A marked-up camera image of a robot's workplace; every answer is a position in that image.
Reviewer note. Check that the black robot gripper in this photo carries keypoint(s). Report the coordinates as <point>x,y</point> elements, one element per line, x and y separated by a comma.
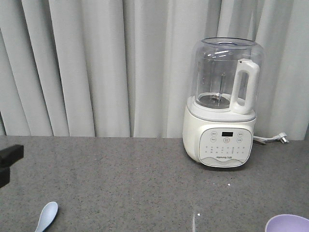
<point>8,157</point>

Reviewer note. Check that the light blue plastic spoon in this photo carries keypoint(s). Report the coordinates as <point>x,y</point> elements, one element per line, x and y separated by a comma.
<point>47,216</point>

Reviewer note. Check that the purple plastic bowl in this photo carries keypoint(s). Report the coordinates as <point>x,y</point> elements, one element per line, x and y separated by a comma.
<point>287,223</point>

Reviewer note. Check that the grey pleated curtain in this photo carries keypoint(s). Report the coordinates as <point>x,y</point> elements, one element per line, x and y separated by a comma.
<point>121,68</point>

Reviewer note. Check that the white blender with clear jar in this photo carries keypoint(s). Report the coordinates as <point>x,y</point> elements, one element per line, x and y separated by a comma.
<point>219,115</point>

